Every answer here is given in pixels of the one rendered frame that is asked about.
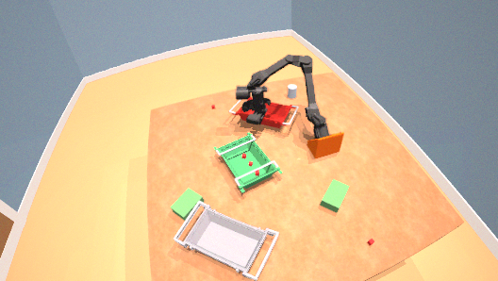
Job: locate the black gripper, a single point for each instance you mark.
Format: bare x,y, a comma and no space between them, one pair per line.
260,111

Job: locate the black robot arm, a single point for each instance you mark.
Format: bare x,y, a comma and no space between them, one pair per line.
258,79

